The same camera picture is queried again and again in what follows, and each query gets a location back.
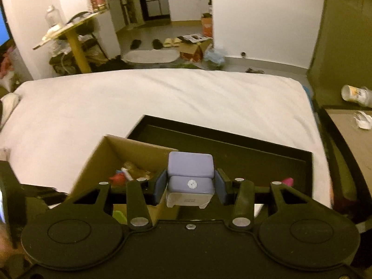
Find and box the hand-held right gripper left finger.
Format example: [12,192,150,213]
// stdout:
[65,170,168,229]

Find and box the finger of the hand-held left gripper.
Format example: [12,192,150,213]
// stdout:
[20,184,70,208]

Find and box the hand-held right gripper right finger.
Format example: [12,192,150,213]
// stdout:
[214,169,323,231]

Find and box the black tray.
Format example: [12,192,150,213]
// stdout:
[126,115,314,221]

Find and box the red toy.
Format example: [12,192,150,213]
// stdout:
[109,173,125,186]

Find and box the brown cardboard box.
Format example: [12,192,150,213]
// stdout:
[65,134,179,224]

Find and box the white bed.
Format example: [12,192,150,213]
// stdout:
[0,68,332,210]

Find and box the white floor rug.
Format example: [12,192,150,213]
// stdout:
[123,49,179,64]

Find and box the blue plastic bag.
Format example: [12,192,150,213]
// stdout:
[203,47,227,69]

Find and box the brown nightstand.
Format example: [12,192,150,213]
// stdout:
[318,106,372,224]

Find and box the open cardboard carton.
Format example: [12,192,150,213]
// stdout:
[178,33,213,62]

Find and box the crumpled white tissue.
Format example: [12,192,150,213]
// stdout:
[354,111,372,130]

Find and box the round table with yellow leg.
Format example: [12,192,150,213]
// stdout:
[33,9,110,74]

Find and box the orange box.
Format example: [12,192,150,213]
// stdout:
[201,16,214,38]

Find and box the white paper cup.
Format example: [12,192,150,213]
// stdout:
[341,84,372,106]

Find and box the monitor screen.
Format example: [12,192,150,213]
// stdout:
[0,4,13,45]

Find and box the clear plastic bottle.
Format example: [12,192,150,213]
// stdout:
[45,5,61,31]

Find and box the white cabinet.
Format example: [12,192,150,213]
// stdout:
[166,0,212,22]

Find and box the olive wardrobe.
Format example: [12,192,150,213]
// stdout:
[306,0,372,108]

